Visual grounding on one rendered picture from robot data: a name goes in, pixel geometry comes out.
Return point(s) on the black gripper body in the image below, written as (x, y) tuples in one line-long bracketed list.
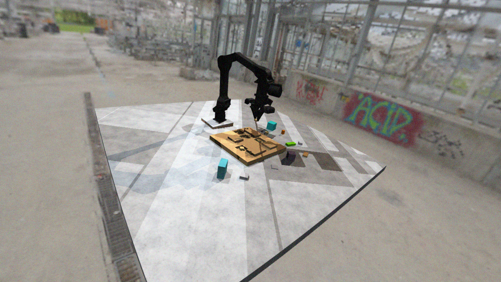
[(259, 101)]

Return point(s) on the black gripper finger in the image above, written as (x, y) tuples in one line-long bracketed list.
[(259, 114), (254, 111)]

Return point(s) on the teal cube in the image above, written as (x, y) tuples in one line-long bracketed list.
[(271, 125)]

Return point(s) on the teal block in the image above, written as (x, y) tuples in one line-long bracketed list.
[(222, 168)]

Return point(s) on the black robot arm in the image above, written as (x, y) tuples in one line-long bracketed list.
[(265, 81)]

